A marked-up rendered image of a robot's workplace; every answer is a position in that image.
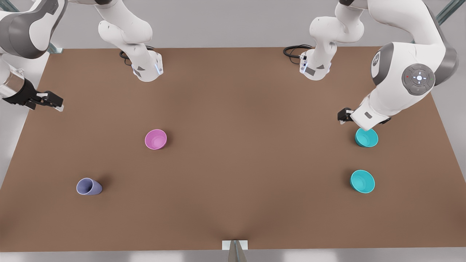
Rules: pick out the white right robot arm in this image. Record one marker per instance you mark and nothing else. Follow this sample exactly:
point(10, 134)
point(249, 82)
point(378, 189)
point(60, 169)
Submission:
point(125, 31)

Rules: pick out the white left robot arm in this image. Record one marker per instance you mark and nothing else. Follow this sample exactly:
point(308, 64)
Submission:
point(407, 76)

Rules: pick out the teal blue bowl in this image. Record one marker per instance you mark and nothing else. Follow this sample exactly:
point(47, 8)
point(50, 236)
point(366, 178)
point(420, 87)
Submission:
point(362, 181)
point(367, 139)

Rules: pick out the pink bowl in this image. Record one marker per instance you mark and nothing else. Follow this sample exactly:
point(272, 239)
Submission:
point(156, 139)

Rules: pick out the lavender purple cup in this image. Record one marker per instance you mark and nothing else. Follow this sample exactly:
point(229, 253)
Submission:
point(89, 187)

